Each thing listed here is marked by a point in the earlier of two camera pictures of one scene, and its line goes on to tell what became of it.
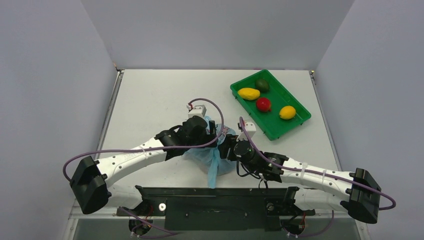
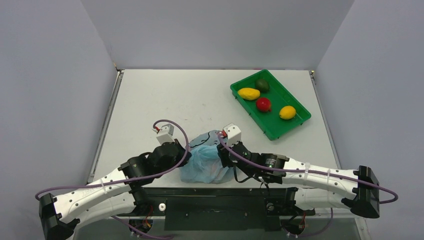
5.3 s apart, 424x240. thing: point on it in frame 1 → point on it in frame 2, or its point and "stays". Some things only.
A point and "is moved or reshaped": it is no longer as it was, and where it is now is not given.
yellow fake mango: (249, 94) stays
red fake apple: (263, 104) stays
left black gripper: (208, 138) → (182, 153)
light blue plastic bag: (210, 161) is moved or reshaped
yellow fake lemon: (287, 112) stays
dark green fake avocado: (262, 85) stays
